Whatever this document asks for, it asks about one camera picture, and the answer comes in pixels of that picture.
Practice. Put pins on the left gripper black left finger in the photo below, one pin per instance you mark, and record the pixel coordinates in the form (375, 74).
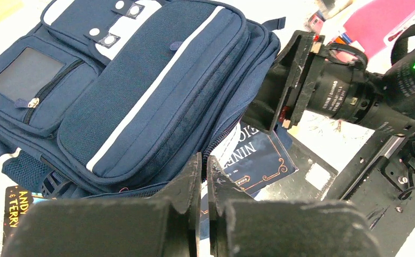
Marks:
(165, 224)

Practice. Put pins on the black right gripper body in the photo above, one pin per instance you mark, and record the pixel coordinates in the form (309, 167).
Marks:
(328, 79)

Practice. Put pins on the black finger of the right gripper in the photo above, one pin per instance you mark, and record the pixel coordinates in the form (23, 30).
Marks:
(263, 112)

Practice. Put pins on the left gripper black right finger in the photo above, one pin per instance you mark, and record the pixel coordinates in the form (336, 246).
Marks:
(243, 226)

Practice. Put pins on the dark blue hardcover book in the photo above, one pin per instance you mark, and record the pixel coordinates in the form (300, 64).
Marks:
(253, 159)

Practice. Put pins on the black notebook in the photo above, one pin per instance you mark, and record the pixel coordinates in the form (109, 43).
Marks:
(311, 182)

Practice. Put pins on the navy blue student backpack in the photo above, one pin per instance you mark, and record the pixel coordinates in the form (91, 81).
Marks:
(105, 97)

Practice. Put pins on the colourful treehouse storey book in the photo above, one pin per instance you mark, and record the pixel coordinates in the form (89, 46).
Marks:
(17, 203)

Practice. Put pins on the pink box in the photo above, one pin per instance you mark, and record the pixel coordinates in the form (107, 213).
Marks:
(378, 24)

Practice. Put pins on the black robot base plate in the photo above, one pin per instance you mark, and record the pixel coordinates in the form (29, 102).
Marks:
(373, 180)

